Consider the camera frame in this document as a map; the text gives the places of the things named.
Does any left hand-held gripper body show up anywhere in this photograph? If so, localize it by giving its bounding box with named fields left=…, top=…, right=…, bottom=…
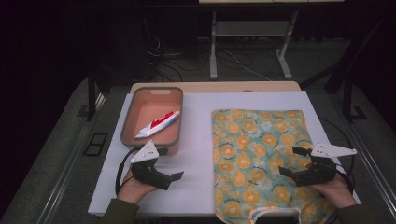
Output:
left=130, top=140, right=165, bottom=189

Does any grey floor rail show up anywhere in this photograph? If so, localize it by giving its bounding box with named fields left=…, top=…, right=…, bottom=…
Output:
left=345, top=120, right=396, bottom=216
left=36, top=92, right=106, bottom=224

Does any white floor cable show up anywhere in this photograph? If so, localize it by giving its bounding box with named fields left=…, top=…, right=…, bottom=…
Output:
left=222, top=49, right=272, bottom=81

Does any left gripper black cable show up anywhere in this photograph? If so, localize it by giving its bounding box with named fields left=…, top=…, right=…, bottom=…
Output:
left=115, top=146, right=141, bottom=195

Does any white table mat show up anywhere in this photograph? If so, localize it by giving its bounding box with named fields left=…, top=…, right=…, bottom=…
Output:
left=88, top=91, right=362, bottom=217

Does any pink plastic basket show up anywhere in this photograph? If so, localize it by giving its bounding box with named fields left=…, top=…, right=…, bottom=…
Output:
left=120, top=86, right=184, bottom=156

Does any fruit-print cloth bag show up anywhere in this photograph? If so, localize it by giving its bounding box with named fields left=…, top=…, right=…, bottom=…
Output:
left=211, top=108, right=339, bottom=224

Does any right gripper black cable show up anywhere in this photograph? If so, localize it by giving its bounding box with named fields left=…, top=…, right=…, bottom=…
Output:
left=319, top=118, right=357, bottom=194

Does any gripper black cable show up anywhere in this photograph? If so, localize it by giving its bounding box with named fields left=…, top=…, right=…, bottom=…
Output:
left=115, top=146, right=141, bottom=195
left=319, top=118, right=357, bottom=194

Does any grey metal desk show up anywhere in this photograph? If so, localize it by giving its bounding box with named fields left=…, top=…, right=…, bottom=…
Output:
left=198, top=0, right=345, bottom=81

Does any person's right hand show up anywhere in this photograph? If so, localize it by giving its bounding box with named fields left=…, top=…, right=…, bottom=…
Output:
left=311, top=172, right=359, bottom=209

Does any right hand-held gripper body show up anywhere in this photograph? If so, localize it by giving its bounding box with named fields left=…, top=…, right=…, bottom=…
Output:
left=293, top=143, right=358, bottom=188

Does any black floor cable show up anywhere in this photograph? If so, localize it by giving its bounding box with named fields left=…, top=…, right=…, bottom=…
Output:
left=148, top=34, right=213, bottom=82

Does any red and white toothpaste tube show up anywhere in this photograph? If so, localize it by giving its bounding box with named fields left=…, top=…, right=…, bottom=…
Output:
left=134, top=110, right=181, bottom=139

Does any black metal stand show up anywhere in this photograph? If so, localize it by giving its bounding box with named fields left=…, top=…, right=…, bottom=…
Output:
left=325, top=12, right=396, bottom=123

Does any person's left hand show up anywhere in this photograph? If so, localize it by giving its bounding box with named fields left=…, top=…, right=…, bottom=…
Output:
left=116, top=166, right=160, bottom=205

